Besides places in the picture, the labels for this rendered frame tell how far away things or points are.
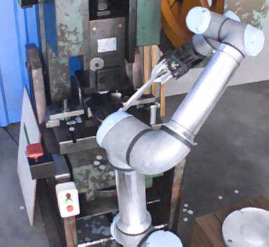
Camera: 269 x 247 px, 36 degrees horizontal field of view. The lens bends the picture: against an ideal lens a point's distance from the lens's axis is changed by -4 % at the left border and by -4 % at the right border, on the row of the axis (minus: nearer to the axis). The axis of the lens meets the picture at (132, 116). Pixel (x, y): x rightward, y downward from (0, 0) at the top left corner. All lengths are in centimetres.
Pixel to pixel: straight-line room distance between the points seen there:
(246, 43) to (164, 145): 34
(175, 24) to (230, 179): 115
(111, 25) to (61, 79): 45
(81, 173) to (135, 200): 48
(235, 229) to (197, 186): 78
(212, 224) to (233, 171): 89
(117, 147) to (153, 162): 11
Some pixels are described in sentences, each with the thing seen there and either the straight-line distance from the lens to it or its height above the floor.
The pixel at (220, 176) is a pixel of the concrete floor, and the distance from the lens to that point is 268.
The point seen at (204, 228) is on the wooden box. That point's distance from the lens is 188.
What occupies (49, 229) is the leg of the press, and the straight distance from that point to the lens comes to 230.
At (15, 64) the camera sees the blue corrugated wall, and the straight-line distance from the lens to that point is 293.
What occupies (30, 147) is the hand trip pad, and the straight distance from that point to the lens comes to 162.
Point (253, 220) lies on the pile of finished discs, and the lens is 193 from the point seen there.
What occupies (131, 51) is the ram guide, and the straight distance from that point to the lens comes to 164.
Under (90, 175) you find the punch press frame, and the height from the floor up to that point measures 58.
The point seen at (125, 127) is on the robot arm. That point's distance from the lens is 112.
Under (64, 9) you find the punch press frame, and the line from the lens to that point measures 150.
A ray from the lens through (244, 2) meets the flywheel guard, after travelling 142.
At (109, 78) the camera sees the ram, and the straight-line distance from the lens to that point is 167.
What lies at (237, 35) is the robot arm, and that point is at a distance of 113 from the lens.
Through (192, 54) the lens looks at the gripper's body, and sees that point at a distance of 131.
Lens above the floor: 172
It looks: 33 degrees down
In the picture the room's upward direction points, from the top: 1 degrees clockwise
